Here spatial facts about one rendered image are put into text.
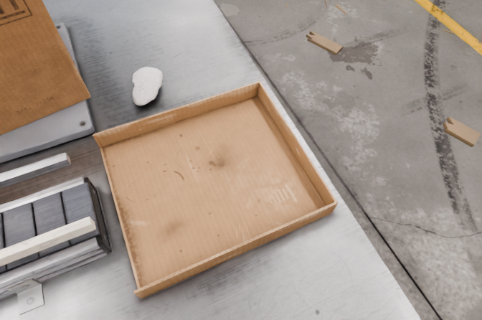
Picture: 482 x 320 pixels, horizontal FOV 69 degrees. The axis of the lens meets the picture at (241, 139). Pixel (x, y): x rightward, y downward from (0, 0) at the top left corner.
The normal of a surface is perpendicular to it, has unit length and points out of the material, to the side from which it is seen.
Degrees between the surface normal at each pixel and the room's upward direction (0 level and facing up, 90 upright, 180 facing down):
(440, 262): 0
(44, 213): 0
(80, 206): 0
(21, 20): 90
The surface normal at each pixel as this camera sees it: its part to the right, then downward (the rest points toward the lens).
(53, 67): 0.55, 0.70
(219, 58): 0.03, -0.55
